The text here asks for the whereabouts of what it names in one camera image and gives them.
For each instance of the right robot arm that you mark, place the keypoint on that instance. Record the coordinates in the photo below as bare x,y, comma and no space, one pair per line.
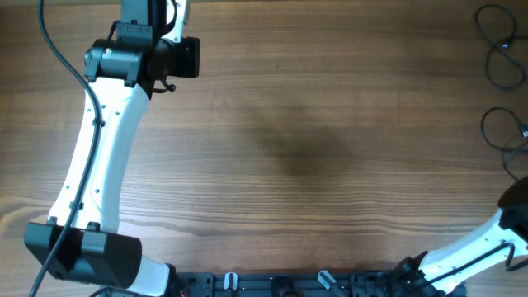
503,238

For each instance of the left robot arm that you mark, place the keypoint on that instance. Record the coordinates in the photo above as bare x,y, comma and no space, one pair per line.
80,240

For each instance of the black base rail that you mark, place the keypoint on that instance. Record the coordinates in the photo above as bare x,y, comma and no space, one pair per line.
323,284

